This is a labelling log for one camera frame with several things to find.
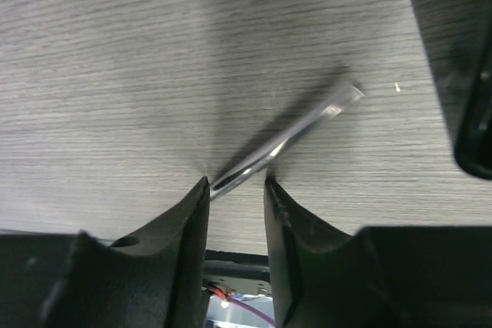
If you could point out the steel chopstick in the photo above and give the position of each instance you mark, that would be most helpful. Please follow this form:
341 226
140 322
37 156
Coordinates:
342 96

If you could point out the black utensil tray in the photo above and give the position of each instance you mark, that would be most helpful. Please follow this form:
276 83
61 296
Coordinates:
457 39

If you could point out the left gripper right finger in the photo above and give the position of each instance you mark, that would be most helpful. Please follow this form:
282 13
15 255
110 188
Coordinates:
404 276

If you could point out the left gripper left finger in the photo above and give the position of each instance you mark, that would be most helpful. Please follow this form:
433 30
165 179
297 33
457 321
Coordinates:
151 277

